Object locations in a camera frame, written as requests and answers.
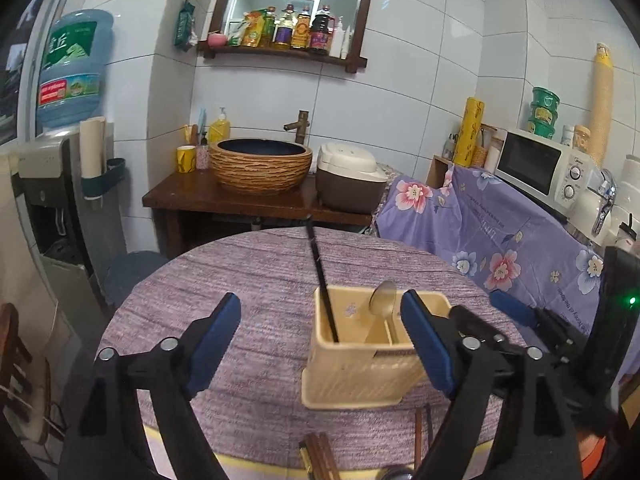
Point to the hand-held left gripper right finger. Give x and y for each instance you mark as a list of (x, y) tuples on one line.
[(425, 345)]

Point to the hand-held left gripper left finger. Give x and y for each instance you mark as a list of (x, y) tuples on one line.
[(215, 345)]

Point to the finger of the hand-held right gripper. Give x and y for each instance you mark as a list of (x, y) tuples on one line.
[(510, 307)]

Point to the beige plastic utensil holder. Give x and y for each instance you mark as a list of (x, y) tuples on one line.
[(350, 370)]

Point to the pale metal spoon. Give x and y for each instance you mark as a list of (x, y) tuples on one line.
[(382, 297)]

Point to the purple woven tablecloth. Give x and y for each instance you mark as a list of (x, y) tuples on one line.
[(225, 270)]

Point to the white bottle with black cap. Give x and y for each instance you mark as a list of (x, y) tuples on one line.
[(626, 237)]

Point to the purple floral cloth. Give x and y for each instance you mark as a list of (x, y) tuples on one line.
[(475, 220)]

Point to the black chopstick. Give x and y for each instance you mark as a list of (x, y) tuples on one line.
[(317, 265)]

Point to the white microwave oven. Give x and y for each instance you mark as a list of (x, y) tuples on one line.
[(530, 165)]

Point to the dark wooden washstand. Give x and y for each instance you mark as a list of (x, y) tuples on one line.
[(190, 195)]

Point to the small wooden box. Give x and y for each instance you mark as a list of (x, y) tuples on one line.
[(437, 172)]

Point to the brown and white rice cooker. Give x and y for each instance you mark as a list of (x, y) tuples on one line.
[(350, 185)]

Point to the woven pattern wash basin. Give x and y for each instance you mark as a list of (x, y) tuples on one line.
[(260, 172)]

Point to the yellow wrap roll box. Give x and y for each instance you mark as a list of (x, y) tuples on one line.
[(469, 132)]

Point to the green instant noodle bowl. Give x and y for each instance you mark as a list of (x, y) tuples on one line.
[(543, 114), (541, 130), (546, 97)]

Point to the white lidded jar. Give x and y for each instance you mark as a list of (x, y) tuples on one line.
[(567, 136)]

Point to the amber jar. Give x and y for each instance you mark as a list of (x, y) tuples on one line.
[(581, 139)]

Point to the pink cup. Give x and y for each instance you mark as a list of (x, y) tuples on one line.
[(203, 158)]

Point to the teal cup holder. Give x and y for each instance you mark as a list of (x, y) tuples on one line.
[(110, 180)]

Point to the dark wooden chair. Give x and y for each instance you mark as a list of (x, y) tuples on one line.
[(12, 360)]

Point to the tall yellow paper cup stack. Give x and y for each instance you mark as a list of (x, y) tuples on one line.
[(601, 110)]

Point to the yellow soap pump bottle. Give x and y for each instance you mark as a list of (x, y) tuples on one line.
[(220, 130)]

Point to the blue toothbrush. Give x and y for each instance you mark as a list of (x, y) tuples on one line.
[(202, 125)]

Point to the white paper cup stack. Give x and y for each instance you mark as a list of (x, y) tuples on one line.
[(92, 150)]

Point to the bronze bamboo faucet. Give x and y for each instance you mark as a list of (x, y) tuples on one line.
[(301, 127)]

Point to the white water dispenser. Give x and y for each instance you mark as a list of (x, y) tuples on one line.
[(42, 165)]

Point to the pink round ornament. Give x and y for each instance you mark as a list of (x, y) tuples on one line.
[(217, 40)]

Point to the white squeeze bottle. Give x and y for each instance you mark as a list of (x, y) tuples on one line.
[(337, 40), (346, 45)]

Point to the blue water bottle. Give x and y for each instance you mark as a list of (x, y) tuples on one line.
[(70, 70)]

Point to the yellow pouch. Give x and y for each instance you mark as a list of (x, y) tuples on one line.
[(253, 30)]

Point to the green hanging packet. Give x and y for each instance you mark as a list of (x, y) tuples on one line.
[(184, 25)]

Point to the yellow oil bottle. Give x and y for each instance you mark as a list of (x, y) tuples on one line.
[(284, 30)]

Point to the amber sauce bottle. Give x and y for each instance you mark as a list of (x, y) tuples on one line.
[(301, 32)]

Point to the green glass bottle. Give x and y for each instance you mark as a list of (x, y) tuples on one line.
[(270, 25)]

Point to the dark soy sauce bottle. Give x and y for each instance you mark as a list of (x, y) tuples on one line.
[(320, 35)]

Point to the dark photo panel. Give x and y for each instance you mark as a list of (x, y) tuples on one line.
[(20, 60)]

